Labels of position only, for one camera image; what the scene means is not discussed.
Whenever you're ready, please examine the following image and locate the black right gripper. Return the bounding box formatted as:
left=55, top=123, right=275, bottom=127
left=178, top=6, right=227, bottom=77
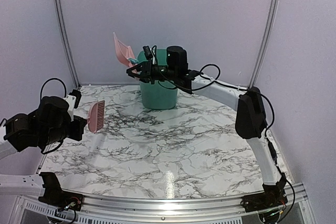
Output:
left=127, top=60, right=177, bottom=84

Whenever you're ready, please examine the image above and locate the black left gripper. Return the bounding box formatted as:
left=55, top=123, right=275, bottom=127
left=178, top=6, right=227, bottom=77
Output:
left=40, top=115, right=87, bottom=146

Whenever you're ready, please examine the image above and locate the pink plastic dustpan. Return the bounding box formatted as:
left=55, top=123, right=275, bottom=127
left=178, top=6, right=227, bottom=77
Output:
left=113, top=33, right=136, bottom=68

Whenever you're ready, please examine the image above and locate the pink hand brush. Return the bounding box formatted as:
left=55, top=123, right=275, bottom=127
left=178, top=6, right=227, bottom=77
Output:
left=87, top=100, right=105, bottom=133

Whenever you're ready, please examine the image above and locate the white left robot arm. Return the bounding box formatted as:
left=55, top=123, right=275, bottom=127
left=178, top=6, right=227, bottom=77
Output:
left=1, top=96, right=87, bottom=206

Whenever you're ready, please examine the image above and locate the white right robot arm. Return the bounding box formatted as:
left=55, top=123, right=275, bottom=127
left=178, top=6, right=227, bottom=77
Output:
left=126, top=46, right=287, bottom=207

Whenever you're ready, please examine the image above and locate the teal plastic waste bin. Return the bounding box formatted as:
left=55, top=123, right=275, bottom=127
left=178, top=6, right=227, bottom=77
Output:
left=136, top=49, right=179, bottom=110

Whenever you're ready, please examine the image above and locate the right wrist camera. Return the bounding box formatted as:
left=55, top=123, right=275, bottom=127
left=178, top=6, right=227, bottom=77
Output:
left=143, top=46, right=153, bottom=60

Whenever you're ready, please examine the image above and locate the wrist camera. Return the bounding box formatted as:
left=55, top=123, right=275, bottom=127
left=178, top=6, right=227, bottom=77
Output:
left=143, top=46, right=153, bottom=60
left=69, top=89, right=82, bottom=109

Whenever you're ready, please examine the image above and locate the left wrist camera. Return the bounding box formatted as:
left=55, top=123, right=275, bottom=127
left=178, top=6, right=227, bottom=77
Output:
left=69, top=89, right=82, bottom=109

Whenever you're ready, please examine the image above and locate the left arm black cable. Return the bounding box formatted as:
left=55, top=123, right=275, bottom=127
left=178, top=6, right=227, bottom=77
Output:
left=39, top=77, right=68, bottom=155

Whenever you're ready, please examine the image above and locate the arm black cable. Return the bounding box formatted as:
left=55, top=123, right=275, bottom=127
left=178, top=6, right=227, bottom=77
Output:
left=151, top=45, right=296, bottom=209
left=39, top=77, right=68, bottom=155

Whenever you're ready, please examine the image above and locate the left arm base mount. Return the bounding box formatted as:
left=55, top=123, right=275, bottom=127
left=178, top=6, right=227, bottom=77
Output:
left=38, top=172, right=83, bottom=211

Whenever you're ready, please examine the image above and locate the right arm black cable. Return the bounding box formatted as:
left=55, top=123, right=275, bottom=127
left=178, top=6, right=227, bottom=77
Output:
left=151, top=45, right=296, bottom=209

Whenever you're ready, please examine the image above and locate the left aluminium corner post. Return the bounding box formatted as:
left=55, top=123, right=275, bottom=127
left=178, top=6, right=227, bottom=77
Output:
left=54, top=0, right=81, bottom=89

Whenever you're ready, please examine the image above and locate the aluminium corner post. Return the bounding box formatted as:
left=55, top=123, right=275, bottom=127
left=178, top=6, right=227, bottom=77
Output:
left=54, top=0, right=81, bottom=89
left=248, top=0, right=279, bottom=87

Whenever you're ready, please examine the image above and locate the right aluminium corner post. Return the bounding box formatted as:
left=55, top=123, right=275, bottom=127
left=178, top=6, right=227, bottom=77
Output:
left=248, top=0, right=279, bottom=87

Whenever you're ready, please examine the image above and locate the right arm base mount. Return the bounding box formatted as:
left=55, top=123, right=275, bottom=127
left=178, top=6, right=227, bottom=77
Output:
left=240, top=180, right=288, bottom=212

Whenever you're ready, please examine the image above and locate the aluminium front rail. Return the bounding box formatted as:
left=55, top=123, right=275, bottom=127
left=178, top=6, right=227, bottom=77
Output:
left=9, top=184, right=315, bottom=223

